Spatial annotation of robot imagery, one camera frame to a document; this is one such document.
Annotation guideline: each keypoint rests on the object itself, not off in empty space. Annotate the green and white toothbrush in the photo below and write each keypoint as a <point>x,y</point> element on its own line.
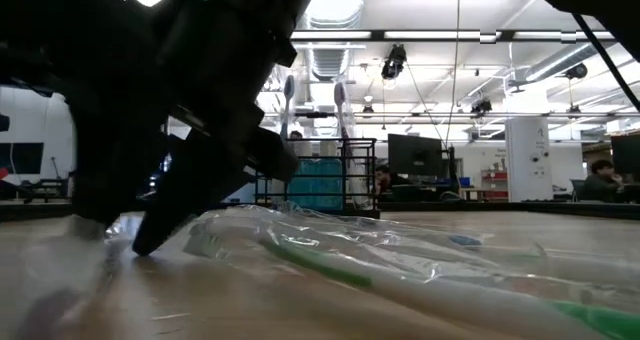
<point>320,262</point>
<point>527,256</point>

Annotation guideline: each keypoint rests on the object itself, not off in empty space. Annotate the teal mouthwash bottle white cap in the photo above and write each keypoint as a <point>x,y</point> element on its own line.
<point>330,185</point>
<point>307,185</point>

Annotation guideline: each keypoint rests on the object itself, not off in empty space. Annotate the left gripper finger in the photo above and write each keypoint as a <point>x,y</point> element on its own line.
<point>210,180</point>
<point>115,160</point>

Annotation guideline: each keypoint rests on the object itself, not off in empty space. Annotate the black ceiling spotlight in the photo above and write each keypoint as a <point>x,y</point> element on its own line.
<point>395,62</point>
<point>481,106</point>
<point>577,71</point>

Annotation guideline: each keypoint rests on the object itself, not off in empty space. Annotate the red shelf rack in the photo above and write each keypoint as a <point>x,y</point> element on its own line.
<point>494,185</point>

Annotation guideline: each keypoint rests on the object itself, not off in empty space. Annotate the dark office desk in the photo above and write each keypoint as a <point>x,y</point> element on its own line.
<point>420,190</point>

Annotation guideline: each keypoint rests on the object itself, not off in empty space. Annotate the black flat monitor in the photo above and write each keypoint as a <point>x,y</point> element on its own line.
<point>627,150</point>
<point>415,155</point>
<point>22,157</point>

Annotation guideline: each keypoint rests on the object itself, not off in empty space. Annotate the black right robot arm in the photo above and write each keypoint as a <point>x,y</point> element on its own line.
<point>610,5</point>

